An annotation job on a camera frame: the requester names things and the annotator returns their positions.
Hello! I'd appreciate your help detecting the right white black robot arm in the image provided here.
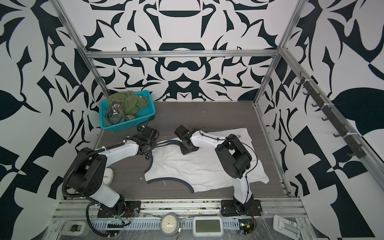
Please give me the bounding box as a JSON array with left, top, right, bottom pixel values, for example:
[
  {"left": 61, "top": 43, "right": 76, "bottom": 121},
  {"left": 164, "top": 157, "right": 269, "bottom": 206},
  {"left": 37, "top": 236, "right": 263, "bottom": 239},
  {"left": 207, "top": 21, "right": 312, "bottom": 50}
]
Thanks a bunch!
[{"left": 175, "top": 125, "right": 253, "bottom": 211}]

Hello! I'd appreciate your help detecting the small white square clock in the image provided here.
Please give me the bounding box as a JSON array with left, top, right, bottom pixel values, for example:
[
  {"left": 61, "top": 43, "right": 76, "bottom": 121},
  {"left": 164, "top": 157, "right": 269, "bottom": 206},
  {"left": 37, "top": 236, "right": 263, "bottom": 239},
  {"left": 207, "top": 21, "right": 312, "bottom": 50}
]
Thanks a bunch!
[{"left": 103, "top": 168, "right": 114, "bottom": 186}]

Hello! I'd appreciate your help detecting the white tank top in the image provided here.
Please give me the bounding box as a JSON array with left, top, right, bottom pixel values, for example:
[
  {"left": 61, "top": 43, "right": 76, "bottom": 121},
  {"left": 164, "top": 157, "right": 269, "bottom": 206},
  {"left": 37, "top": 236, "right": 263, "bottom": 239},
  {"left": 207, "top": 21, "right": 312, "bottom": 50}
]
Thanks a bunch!
[{"left": 143, "top": 127, "right": 270, "bottom": 193}]

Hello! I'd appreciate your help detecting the black wall hook rail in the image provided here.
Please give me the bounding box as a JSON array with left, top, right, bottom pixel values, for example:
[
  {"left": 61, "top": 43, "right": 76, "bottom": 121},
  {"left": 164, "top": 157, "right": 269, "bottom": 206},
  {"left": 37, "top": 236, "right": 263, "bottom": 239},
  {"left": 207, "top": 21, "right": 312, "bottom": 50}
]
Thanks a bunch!
[{"left": 297, "top": 72, "right": 367, "bottom": 159}]

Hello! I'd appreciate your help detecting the green tank top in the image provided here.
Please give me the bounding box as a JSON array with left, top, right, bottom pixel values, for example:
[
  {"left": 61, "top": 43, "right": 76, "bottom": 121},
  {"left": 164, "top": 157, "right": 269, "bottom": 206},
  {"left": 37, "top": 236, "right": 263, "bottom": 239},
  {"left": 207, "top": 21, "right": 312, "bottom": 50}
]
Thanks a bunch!
[{"left": 104, "top": 91, "right": 149, "bottom": 127}]

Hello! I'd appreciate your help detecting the round analog clock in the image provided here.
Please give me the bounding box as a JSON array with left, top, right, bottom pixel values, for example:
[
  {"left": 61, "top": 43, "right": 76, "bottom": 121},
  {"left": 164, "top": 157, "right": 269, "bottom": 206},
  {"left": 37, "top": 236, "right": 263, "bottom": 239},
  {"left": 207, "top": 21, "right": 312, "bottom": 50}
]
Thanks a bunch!
[{"left": 160, "top": 213, "right": 181, "bottom": 237}]

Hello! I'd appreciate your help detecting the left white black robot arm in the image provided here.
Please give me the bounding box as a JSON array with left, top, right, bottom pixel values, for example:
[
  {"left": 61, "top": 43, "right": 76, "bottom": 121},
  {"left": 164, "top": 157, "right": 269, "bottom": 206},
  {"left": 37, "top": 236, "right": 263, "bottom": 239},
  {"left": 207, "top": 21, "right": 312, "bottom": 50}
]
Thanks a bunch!
[{"left": 62, "top": 127, "right": 159, "bottom": 209}]

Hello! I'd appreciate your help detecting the white plastic stand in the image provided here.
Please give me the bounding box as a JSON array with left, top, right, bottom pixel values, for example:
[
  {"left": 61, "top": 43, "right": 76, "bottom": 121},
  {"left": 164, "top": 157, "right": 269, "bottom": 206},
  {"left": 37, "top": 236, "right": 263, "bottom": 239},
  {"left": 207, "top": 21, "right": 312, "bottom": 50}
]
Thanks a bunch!
[{"left": 273, "top": 215, "right": 301, "bottom": 240}]

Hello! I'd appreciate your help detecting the small green circuit board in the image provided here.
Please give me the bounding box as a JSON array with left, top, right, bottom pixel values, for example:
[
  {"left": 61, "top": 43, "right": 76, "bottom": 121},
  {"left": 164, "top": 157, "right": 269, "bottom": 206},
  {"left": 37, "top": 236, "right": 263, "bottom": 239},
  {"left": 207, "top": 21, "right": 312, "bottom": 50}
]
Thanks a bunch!
[{"left": 239, "top": 219, "right": 257, "bottom": 235}]

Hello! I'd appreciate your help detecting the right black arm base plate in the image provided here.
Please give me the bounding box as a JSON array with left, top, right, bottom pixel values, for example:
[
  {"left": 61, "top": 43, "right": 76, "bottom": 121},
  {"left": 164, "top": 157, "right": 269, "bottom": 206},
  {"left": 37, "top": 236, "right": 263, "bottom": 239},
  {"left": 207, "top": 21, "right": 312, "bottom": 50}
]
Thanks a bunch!
[{"left": 221, "top": 198, "right": 263, "bottom": 217}]

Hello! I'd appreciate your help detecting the white digital display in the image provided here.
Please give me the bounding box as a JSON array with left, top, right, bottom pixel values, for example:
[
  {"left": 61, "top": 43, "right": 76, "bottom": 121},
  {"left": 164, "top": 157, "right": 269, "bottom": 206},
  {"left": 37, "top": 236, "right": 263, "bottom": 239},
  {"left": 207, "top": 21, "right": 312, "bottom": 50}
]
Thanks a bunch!
[{"left": 193, "top": 216, "right": 224, "bottom": 238}]

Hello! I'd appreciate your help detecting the black corrugated cable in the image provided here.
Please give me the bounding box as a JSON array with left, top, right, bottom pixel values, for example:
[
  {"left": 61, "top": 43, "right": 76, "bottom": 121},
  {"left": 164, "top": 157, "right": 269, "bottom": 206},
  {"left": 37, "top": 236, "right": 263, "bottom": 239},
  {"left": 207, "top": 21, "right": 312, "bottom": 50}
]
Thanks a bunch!
[{"left": 85, "top": 203, "right": 121, "bottom": 238}]

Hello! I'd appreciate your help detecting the horizontal aluminium frame bar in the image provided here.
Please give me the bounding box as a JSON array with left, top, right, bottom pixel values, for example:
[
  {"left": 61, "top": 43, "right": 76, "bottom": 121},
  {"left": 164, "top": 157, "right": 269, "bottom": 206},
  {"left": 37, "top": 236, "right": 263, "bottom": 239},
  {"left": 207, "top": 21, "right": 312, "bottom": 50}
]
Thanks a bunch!
[{"left": 85, "top": 50, "right": 278, "bottom": 59}]

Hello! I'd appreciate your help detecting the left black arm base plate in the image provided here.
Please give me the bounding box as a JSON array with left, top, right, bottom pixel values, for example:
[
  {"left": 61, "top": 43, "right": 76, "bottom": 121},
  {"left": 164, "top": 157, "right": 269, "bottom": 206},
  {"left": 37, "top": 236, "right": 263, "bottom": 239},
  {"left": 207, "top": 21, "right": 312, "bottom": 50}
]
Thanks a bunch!
[{"left": 97, "top": 201, "right": 142, "bottom": 218}]

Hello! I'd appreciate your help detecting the teal plastic basket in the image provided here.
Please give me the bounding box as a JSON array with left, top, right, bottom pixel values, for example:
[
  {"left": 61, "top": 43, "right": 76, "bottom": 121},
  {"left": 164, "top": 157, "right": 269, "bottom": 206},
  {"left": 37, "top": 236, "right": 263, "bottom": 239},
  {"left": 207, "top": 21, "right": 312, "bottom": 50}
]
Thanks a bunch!
[{"left": 99, "top": 91, "right": 156, "bottom": 132}]

